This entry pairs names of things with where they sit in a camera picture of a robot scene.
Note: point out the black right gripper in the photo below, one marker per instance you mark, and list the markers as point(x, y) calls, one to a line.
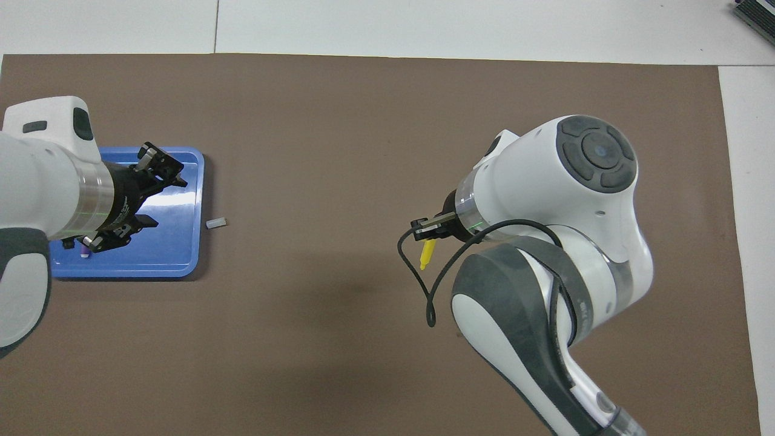
point(449, 218)

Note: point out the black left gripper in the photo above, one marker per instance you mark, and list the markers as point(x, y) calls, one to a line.
point(127, 197)

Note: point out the yellow highlighter pen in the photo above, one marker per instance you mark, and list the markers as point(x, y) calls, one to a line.
point(427, 254)

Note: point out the small translucent pen cap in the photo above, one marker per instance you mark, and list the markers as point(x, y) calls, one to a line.
point(216, 223)

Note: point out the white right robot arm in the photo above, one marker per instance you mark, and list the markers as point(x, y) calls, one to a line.
point(545, 200)

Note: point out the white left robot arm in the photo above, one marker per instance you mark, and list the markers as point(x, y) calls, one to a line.
point(36, 181)

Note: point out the blue plastic tray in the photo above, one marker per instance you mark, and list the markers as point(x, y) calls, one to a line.
point(169, 254)

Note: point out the purple highlighter pen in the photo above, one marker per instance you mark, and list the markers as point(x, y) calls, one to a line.
point(84, 251)

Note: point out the brown table mat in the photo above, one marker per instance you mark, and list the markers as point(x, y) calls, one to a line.
point(303, 121)

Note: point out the grey ridged device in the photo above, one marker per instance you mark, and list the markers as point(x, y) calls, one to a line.
point(758, 15)

